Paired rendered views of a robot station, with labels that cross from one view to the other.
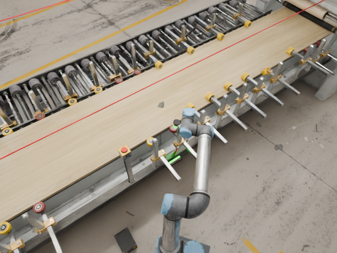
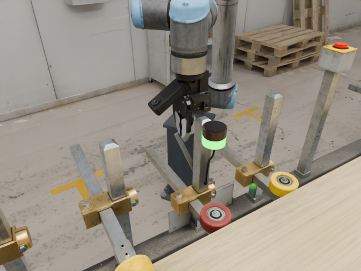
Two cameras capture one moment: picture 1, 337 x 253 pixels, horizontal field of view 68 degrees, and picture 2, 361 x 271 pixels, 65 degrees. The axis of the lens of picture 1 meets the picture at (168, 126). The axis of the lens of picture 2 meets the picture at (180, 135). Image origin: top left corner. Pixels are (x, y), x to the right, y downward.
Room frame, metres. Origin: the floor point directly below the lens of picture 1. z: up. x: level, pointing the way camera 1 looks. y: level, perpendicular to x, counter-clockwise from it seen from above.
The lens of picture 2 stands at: (1.83, -0.08, 1.47)
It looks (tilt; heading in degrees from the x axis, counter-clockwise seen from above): 33 degrees down; 187
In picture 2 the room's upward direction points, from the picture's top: straight up
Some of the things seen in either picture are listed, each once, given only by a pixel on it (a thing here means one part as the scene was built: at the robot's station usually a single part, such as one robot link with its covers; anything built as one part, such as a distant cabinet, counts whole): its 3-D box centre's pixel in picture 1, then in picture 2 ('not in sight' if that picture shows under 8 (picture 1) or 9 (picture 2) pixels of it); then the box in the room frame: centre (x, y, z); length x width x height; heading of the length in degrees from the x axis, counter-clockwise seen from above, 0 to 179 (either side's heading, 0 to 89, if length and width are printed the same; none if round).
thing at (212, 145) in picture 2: not in sight; (214, 138); (1.24, -0.07, 1.08); 0.06 x 0.06 x 0.02
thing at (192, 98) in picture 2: not in sight; (190, 92); (1.13, -0.14, 1.15); 0.09 x 0.08 x 0.12; 127
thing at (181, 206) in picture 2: (180, 141); (194, 197); (1.21, -0.11, 0.85); 0.14 x 0.06 x 0.05; 127
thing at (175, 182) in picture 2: (186, 145); (178, 186); (1.17, -0.17, 0.84); 0.43 x 0.03 x 0.04; 37
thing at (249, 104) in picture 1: (245, 100); not in sight; (1.65, -0.75, 0.95); 0.50 x 0.04 x 0.04; 37
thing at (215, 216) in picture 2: (173, 130); (214, 227); (1.33, -0.05, 0.85); 0.08 x 0.08 x 0.11
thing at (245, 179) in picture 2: (158, 156); (254, 171); (1.06, 0.09, 0.84); 0.14 x 0.06 x 0.05; 127
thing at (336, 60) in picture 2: (125, 152); (336, 59); (0.89, 0.31, 1.18); 0.07 x 0.07 x 0.08; 37
